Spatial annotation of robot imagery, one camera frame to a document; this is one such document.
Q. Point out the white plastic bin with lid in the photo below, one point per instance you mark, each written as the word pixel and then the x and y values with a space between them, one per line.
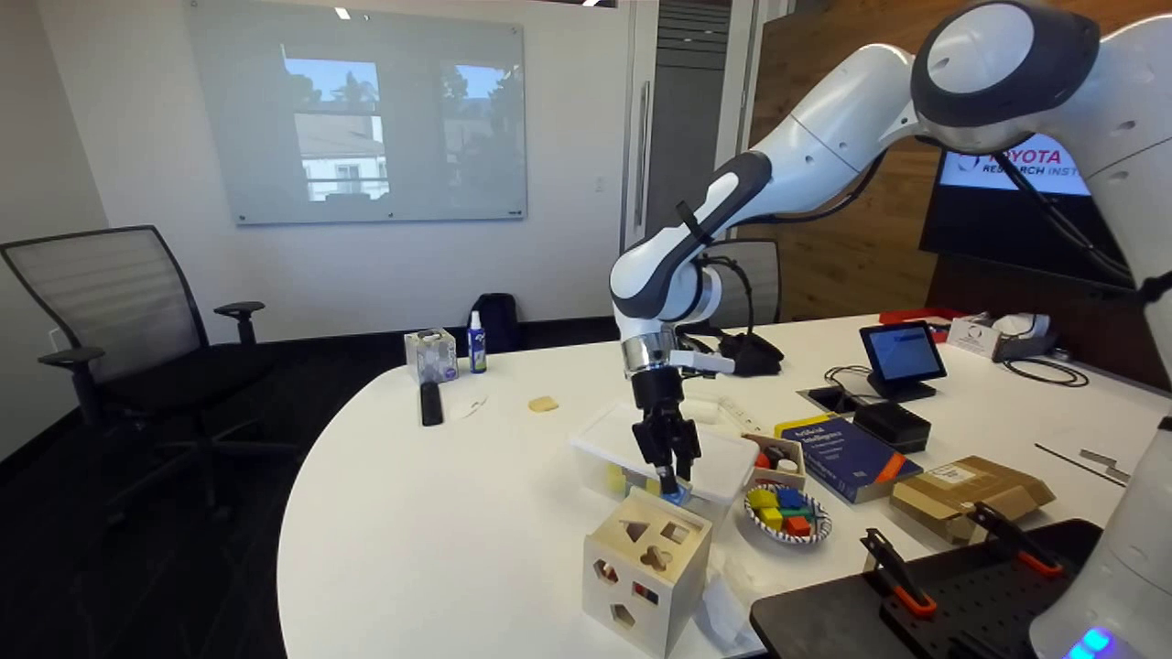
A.
pixel 718 457

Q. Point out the red ball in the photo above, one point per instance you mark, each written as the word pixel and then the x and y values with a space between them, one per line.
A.
pixel 762 462

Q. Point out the black tablet display on stand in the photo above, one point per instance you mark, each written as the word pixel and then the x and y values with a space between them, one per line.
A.
pixel 903 353

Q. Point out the glass door with frame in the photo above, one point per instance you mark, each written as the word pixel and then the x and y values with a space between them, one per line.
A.
pixel 682 122

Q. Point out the wooden shape sorter box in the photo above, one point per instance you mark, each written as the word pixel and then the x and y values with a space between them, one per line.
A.
pixel 641 571

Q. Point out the red toy block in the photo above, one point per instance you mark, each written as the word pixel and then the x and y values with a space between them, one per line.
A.
pixel 798 524

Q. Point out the bowl holding toy blocks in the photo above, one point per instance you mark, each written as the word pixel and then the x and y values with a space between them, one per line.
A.
pixel 782 537

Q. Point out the glass whiteboard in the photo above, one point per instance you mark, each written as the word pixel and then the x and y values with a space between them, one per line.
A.
pixel 243 109

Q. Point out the blue toy block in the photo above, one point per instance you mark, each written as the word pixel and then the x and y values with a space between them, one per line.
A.
pixel 793 499

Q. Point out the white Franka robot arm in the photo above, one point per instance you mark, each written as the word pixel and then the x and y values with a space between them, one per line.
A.
pixel 853 109

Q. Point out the red tray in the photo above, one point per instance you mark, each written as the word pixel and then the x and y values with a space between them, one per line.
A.
pixel 918 314

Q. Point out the brown cardboard box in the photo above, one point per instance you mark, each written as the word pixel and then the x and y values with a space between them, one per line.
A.
pixel 972 494

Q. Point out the small blue cube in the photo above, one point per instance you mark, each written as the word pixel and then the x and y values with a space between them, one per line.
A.
pixel 679 499

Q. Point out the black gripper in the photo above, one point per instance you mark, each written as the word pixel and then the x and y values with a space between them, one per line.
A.
pixel 659 406

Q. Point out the metal bracket strip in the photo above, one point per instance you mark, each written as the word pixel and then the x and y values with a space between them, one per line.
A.
pixel 1086 462

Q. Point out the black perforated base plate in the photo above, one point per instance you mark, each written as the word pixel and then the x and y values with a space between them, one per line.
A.
pixel 845 622

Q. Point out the white headset device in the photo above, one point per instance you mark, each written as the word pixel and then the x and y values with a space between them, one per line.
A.
pixel 1018 332

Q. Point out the black rectangular box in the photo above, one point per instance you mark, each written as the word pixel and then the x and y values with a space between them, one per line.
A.
pixel 892 425

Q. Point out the small open wooden box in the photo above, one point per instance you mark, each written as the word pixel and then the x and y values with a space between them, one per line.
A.
pixel 782 449

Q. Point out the small spray bottle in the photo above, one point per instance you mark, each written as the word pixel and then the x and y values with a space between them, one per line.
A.
pixel 476 347

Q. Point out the black remote control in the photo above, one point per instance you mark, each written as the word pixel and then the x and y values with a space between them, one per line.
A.
pixel 428 404

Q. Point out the blue book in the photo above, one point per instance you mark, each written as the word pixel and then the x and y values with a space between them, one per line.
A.
pixel 847 457

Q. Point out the grey mesh office chair with armrests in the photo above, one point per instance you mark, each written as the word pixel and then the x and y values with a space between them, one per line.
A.
pixel 111 306

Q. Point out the black backpack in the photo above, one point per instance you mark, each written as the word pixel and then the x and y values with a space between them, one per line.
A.
pixel 494 321

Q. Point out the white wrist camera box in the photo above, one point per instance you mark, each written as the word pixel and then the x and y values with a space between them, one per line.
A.
pixel 699 363

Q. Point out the small yellow flat piece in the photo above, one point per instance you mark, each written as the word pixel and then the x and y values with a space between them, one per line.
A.
pixel 544 404

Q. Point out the wall television screen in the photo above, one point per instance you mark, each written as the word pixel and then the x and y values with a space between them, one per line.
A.
pixel 974 230

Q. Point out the yellow toy block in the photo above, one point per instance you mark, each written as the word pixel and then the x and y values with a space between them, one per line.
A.
pixel 762 499

